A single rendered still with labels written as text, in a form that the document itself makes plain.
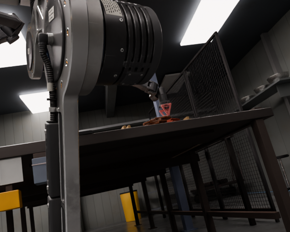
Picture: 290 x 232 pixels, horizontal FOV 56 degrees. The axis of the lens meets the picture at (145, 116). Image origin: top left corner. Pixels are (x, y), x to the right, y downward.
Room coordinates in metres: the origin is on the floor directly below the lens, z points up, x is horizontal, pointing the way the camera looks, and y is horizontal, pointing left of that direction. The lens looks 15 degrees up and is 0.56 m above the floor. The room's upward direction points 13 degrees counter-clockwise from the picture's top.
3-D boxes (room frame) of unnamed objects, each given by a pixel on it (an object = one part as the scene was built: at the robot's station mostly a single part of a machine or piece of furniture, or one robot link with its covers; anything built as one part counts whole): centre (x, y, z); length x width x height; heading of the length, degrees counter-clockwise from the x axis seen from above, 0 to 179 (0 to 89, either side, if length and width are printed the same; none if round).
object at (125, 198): (6.87, 0.80, 0.33); 0.44 x 0.42 x 0.67; 102
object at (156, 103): (3.69, -0.22, 1.20); 0.17 x 0.17 x 2.40; 19
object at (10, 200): (1.28, 0.69, 0.74); 0.09 x 0.08 x 0.24; 109
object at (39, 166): (1.34, 0.52, 0.77); 0.14 x 0.11 x 0.18; 109
